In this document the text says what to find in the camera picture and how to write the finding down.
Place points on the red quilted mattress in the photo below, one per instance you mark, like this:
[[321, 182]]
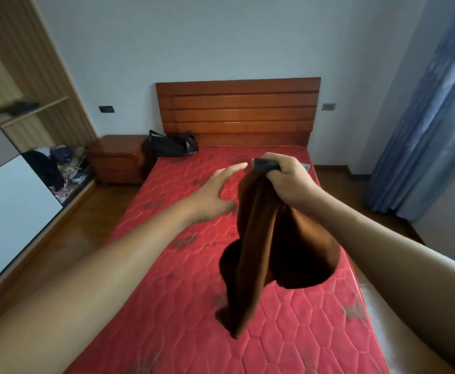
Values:
[[173, 307]]

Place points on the person's right forearm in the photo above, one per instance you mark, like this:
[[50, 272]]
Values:
[[406, 268]]

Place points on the person's left hand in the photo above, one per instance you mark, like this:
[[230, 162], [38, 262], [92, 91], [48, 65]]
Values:
[[210, 202]]

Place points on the wooden headboard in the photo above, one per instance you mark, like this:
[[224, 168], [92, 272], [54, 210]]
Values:
[[239, 112]]

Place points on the white grey sliding wardrobe door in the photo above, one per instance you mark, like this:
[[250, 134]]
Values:
[[13, 214]]

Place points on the black bag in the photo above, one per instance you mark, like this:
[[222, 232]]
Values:
[[173, 146]]

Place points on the blue curtain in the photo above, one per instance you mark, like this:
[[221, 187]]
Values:
[[426, 151]]

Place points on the wooden wardrobe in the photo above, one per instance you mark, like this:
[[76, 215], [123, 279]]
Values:
[[56, 73]]

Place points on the wooden nightstand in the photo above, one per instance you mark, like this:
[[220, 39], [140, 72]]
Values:
[[114, 159]]

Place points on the black folded cloth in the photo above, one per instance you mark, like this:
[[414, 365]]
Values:
[[44, 169]]

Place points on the grey wall switch plate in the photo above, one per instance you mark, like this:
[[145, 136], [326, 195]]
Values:
[[106, 109], [328, 107]]

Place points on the brown sweater with blue trim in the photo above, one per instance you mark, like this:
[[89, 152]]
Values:
[[289, 249]]

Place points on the person's right hand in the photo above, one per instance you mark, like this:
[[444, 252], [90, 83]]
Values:
[[293, 183]]

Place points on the person's left forearm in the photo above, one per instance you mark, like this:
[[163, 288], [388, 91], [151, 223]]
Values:
[[75, 299]]

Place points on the dark grey trousers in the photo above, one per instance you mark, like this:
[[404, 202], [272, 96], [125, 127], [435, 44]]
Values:
[[21, 107]]

